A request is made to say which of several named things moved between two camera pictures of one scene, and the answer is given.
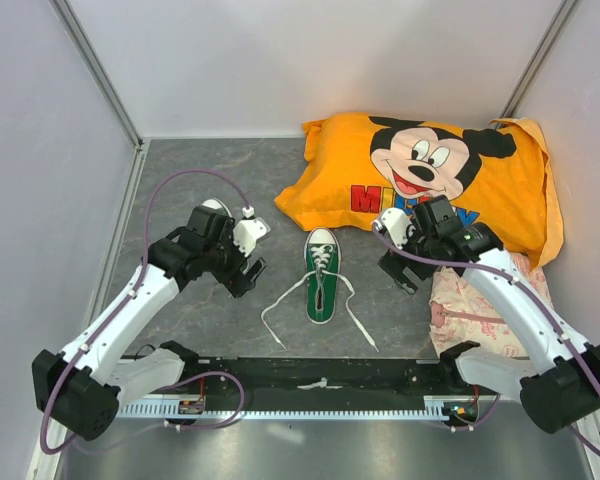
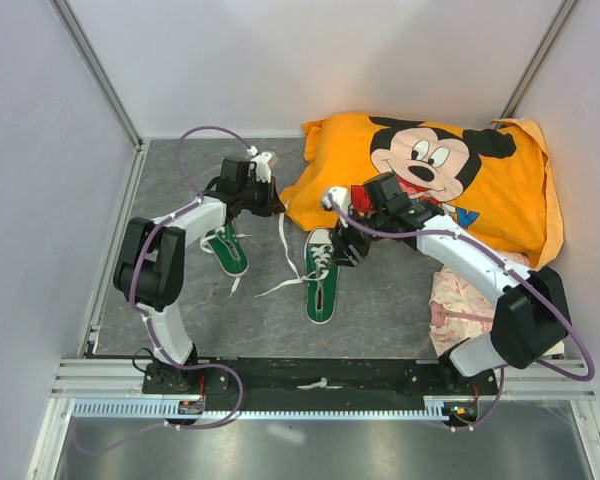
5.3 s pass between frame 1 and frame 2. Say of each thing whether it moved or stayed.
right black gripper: moved
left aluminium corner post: stayed
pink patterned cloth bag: stayed
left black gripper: moved
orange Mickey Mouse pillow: stayed
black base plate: stayed
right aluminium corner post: stayed
